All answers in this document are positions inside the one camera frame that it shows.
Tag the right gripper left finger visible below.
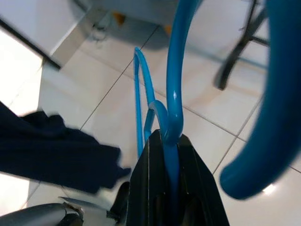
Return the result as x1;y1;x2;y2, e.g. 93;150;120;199
126;130;172;226

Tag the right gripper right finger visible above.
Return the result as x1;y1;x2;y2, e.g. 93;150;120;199
179;134;230;226

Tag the navy polo shirt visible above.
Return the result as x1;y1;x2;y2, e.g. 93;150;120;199
0;101;132;195

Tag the blue plastic hanger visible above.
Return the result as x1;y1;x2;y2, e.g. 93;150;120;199
134;0;301;226

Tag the black metal furniture leg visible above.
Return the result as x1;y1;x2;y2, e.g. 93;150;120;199
213;0;270;90

